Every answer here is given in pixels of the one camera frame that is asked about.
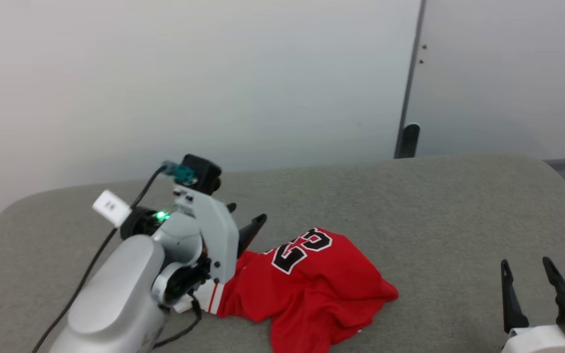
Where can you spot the red basketball jersey white sleeves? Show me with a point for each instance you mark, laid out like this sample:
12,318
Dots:
312,289

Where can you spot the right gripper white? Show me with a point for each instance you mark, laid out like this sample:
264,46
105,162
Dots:
542,340

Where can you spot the grey metal door frame strip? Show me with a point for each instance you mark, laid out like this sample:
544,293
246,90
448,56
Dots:
411,73

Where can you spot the left teal camera connector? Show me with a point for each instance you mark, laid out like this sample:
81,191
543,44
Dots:
179,171

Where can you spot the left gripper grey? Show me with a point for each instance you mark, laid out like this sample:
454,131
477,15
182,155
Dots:
218,235

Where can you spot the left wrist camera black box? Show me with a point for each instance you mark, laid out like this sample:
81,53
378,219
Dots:
204,172

